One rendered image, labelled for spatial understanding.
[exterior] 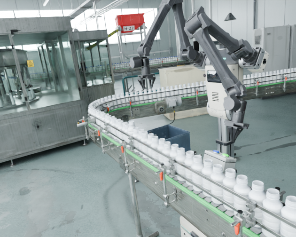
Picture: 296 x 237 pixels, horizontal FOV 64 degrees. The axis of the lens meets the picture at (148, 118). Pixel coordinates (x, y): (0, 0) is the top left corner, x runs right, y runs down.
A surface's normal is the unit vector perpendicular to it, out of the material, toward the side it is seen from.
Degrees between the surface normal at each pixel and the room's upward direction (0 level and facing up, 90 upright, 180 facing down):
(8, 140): 90
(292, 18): 90
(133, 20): 90
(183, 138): 90
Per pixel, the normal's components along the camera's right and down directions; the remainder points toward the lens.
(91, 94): 0.52, 0.18
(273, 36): 0.22, 0.25
